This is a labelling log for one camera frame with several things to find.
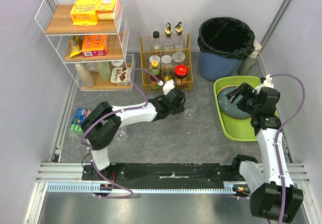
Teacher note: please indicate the red lid sauce jar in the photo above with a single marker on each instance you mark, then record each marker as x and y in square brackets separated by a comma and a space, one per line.
[181, 76]

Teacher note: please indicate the blue trash bin black bag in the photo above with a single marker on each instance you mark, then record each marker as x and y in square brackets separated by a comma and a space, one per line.
[224, 42]

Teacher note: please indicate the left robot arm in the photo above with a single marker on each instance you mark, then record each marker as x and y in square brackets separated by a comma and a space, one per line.
[102, 124]

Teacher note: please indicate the chobani yogurt tub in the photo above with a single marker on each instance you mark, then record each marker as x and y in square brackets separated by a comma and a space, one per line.
[120, 76]

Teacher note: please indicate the beige squeeze bottle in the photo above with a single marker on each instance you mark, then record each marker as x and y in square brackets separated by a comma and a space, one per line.
[85, 75]

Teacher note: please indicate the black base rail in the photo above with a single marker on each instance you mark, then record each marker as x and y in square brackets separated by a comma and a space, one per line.
[172, 175]

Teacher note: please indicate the clear glass cup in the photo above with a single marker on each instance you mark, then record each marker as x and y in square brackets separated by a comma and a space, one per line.
[190, 111]

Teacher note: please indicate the glass oil bottle gold spout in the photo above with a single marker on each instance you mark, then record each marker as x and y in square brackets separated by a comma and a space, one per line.
[179, 40]

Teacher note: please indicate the orange cardboard box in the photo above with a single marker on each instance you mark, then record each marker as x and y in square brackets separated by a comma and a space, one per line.
[95, 45]

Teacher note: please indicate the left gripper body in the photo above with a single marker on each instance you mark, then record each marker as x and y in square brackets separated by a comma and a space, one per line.
[178, 101]

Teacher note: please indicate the tall clear jar silver lid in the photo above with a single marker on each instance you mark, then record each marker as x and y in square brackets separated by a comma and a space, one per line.
[179, 58]

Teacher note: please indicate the blue ceramic plate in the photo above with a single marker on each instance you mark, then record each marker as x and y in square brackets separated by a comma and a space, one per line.
[230, 109]

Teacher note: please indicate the grey green pump bottle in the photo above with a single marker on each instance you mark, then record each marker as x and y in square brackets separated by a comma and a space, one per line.
[247, 64]

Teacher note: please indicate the small yellow spice bottle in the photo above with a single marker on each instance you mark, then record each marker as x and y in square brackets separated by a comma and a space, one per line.
[167, 74]

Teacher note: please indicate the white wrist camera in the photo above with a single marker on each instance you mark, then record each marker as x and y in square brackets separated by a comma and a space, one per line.
[265, 82]
[167, 86]

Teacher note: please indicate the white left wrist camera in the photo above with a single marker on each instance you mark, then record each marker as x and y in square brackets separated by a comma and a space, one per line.
[167, 86]

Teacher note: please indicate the yellow snack box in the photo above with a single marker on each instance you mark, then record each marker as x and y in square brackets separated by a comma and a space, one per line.
[83, 13]

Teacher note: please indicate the white wire shelf rack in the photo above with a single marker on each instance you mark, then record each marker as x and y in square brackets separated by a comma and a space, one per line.
[55, 21]

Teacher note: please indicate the yellow cap sauce bottle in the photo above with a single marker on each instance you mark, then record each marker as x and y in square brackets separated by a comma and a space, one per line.
[156, 76]

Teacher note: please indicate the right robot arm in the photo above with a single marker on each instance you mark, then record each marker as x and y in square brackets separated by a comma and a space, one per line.
[273, 194]

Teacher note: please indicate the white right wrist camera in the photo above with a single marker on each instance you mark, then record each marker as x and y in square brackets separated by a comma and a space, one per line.
[265, 82]

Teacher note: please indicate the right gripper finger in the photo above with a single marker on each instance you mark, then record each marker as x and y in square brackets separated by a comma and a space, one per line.
[245, 89]
[234, 94]

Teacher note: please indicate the beige round plate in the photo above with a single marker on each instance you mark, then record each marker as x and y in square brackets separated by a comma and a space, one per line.
[226, 89]

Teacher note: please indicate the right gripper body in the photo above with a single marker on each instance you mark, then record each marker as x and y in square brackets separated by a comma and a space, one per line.
[242, 93]

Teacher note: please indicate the yellow candy bag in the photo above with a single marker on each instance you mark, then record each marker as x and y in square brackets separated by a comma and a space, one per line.
[74, 45]

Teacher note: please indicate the dark soy sauce bottle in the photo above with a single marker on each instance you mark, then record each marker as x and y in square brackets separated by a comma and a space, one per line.
[156, 45]

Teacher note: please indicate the green plastic tray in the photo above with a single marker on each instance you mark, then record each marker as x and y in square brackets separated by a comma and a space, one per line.
[236, 128]

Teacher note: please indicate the white lid spice jar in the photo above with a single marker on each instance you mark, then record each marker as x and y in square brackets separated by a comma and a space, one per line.
[154, 58]

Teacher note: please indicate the pale green bottle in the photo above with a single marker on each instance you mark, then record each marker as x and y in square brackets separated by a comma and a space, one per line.
[104, 70]

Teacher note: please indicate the silver lid spice jar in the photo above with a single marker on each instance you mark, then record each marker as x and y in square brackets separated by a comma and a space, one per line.
[166, 61]

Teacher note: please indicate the yellow sponge pack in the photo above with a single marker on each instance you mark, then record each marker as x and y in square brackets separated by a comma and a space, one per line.
[105, 9]

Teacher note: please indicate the white lid container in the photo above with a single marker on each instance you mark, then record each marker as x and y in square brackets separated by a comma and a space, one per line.
[117, 63]

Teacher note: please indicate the blue green sponge pack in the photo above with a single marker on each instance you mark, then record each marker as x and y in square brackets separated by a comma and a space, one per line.
[79, 117]

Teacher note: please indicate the clear plastic cup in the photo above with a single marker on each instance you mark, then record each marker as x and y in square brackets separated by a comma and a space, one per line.
[121, 134]
[74, 136]

